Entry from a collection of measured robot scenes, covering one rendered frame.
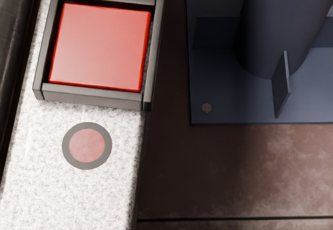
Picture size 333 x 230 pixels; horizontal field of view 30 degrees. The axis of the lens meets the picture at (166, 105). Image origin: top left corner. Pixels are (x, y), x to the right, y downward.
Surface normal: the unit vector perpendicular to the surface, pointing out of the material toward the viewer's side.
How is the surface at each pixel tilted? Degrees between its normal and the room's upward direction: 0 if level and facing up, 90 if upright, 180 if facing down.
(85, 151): 0
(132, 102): 90
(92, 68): 0
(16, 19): 50
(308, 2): 90
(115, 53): 0
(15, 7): 40
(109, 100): 90
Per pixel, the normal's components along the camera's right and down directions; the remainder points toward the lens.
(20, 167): 0.03, -0.39
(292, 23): -0.06, 0.92
